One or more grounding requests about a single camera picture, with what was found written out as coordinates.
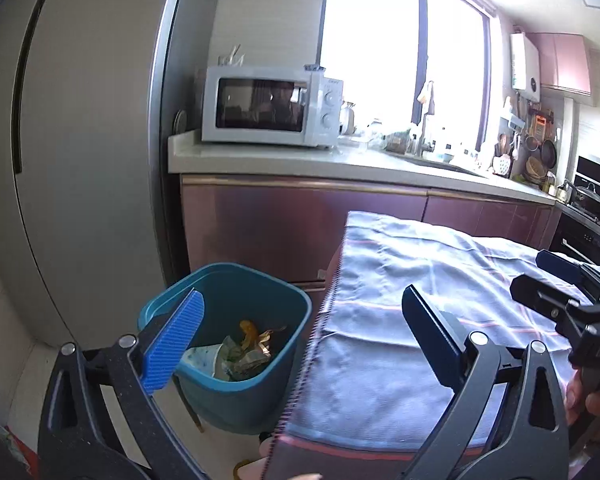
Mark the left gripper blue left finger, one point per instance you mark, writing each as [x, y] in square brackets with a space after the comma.
[166, 347]

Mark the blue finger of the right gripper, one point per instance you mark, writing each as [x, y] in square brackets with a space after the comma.
[541, 298]
[568, 271]

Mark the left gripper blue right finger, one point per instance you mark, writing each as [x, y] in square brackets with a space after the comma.
[437, 338]

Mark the green clear snack wrapper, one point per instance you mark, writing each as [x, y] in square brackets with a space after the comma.
[240, 365]

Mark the gold foil snack wrapper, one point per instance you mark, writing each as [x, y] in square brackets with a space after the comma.
[271, 342]

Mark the chrome kitchen faucet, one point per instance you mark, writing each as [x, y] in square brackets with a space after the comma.
[426, 101]

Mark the person's right hand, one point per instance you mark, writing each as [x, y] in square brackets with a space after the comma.
[576, 400]

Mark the black built-in oven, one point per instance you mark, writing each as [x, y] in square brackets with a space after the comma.
[578, 232]

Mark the black cooking pot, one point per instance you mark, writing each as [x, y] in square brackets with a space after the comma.
[583, 197]

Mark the grey plaid tablecloth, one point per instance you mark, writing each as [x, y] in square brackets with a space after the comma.
[368, 405]

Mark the black hanging frying pan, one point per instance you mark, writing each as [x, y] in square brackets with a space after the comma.
[548, 152]

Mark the grey refrigerator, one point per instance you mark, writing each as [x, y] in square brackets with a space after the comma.
[90, 217]

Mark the white microwave oven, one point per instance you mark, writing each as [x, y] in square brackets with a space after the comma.
[271, 105]

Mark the blue white bowl on microwave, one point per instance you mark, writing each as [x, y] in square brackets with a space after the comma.
[315, 67]

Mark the pink upper wall cabinet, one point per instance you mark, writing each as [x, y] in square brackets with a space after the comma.
[564, 65]

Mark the white wall water heater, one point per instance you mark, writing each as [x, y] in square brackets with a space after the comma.
[525, 67]

